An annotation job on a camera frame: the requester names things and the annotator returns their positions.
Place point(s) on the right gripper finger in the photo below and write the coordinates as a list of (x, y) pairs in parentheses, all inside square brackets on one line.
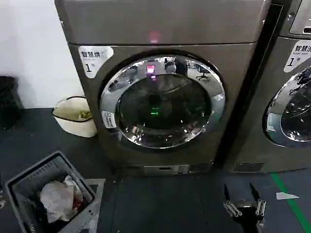
[(232, 208), (260, 206)]

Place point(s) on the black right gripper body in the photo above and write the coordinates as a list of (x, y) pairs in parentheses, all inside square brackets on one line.
[(246, 219)]

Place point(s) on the white paper scrap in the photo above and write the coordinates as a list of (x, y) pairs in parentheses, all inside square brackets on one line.
[(285, 195)]

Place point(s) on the green floor tape strip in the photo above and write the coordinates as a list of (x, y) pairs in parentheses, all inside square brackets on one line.
[(289, 204)]

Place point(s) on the grey washing machine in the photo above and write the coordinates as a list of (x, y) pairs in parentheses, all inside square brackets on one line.
[(274, 121)]

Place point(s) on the round glass washer door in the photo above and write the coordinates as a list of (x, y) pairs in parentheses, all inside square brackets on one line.
[(291, 109)]

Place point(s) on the round glass dryer door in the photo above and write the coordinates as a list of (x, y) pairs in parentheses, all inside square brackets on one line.
[(136, 140)]

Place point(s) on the grey metal basket stand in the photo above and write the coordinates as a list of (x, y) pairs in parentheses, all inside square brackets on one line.
[(97, 194)]

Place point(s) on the small white door sticker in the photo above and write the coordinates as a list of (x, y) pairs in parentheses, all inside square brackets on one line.
[(108, 120)]

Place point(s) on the white washer number sticker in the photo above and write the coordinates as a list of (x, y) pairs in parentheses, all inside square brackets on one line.
[(297, 58)]

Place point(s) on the red garment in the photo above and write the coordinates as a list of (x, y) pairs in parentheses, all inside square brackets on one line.
[(78, 197)]

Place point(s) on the yellow-green item in bucket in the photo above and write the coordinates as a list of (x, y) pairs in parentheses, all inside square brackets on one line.
[(85, 115)]

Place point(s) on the white crumpled garment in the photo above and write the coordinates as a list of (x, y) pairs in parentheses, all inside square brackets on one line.
[(57, 196)]

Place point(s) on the white plastic bucket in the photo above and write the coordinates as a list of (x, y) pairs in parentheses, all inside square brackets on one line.
[(73, 127)]

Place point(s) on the grey dryer with number sticker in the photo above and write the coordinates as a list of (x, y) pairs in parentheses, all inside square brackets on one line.
[(184, 26)]

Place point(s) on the white dryer number sticker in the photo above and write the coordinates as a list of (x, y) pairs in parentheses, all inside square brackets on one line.
[(94, 57)]

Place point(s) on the grey plastic laundry basket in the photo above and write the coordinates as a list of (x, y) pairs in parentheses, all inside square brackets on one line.
[(26, 174)]

